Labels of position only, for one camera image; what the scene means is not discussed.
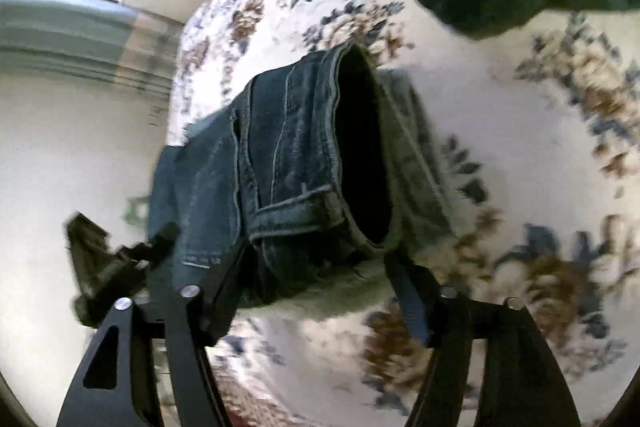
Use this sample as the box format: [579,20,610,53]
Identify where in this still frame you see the green curtain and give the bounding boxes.
[0,0,187,96]

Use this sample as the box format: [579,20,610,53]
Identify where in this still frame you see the bed with floral sheet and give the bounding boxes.
[169,0,640,427]

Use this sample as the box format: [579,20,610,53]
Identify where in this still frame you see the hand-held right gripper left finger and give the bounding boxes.
[56,247,251,427]

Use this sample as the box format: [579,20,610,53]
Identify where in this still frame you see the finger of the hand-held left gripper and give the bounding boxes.
[117,221,182,269]

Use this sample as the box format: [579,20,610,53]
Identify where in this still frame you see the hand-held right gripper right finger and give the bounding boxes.
[384,251,581,427]

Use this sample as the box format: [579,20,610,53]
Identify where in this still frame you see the dark blue jeans pants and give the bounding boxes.
[147,43,397,309]

